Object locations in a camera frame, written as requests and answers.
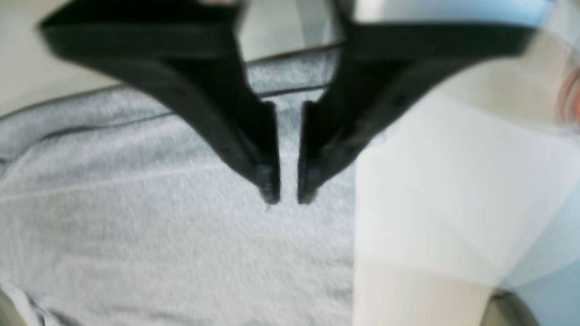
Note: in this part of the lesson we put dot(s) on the grey T-shirt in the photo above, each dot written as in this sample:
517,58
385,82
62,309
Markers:
114,212

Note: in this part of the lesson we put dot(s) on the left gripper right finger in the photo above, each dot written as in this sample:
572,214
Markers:
393,53

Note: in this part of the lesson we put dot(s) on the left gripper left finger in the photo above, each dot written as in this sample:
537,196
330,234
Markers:
184,54

